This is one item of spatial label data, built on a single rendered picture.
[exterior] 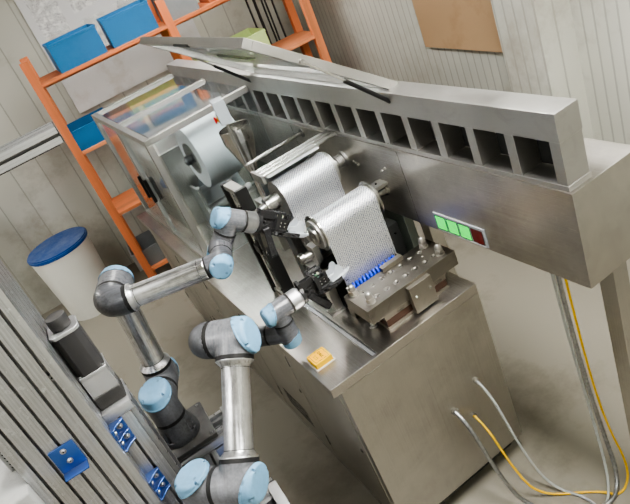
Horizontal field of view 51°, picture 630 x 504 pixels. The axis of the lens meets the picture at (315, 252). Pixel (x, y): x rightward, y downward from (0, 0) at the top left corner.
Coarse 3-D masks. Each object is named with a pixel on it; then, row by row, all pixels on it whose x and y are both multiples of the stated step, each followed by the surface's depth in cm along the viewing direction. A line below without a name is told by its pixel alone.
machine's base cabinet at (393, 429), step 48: (192, 288) 411; (432, 336) 234; (480, 336) 246; (288, 384) 302; (384, 384) 229; (432, 384) 240; (336, 432) 266; (384, 432) 235; (432, 432) 247; (480, 432) 261; (384, 480) 242; (432, 480) 255
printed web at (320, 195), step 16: (304, 160) 256; (320, 160) 253; (288, 176) 249; (304, 176) 249; (320, 176) 251; (336, 176) 254; (288, 192) 247; (304, 192) 249; (320, 192) 253; (336, 192) 256; (352, 192) 239; (368, 192) 237; (304, 208) 251; (320, 208) 255; (336, 208) 234; (352, 208) 234; (368, 208) 236; (304, 224) 253; (320, 224) 231; (336, 224) 232; (352, 224) 235; (336, 240) 233
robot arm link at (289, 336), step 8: (272, 328) 234; (280, 328) 229; (288, 328) 230; (296, 328) 233; (272, 336) 233; (280, 336) 232; (288, 336) 231; (296, 336) 232; (272, 344) 235; (288, 344) 232; (296, 344) 233
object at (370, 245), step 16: (368, 224) 238; (384, 224) 242; (352, 240) 237; (368, 240) 240; (384, 240) 244; (336, 256) 235; (352, 256) 239; (368, 256) 242; (384, 256) 246; (352, 272) 241
